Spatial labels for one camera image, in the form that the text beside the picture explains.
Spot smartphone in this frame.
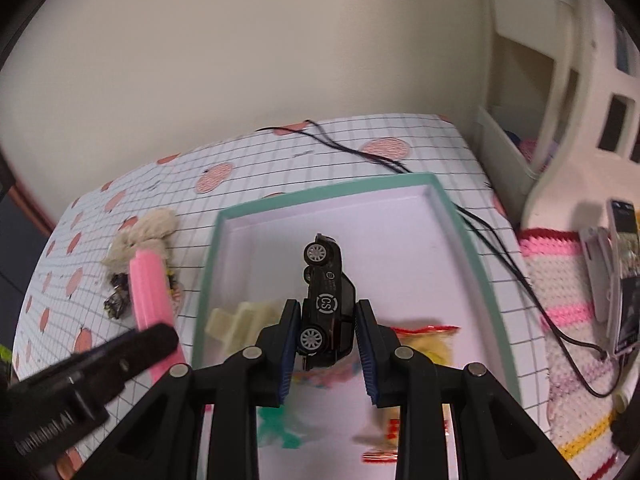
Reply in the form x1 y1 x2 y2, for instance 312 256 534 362
606 200 640 356

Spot teal white box tray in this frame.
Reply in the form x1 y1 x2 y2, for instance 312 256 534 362
191 172 521 480

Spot pink hair roller clip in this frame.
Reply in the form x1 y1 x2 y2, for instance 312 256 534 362
129 251 176 386

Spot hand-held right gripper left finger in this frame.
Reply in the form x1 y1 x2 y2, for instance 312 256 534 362
72 299 303 480

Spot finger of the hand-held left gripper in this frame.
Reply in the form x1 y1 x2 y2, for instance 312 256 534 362
10 323 180 398

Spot green balloon dog toy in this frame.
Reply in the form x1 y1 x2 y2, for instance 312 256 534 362
257 407 306 451

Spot cream hair claw clip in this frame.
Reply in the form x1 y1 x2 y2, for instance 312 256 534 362
207 300 286 356

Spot black toy car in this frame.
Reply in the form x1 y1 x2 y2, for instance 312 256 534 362
298 233 357 371

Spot black cable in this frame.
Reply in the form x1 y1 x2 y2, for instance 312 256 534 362
255 120 621 398

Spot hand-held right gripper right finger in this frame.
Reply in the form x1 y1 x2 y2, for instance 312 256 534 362
355 299 571 480

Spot white wooden shelf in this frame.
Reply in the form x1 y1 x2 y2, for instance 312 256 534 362
475 0 640 231

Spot white phone stand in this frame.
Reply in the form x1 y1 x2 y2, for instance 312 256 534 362
580 227 621 321

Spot yellow red snack packet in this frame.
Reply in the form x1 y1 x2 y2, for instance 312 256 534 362
362 325 461 466

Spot black gold robot toy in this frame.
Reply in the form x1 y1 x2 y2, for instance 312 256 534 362
103 272 183 318

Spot pink white crochet mat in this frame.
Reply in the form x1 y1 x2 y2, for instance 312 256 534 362
517 227 640 480

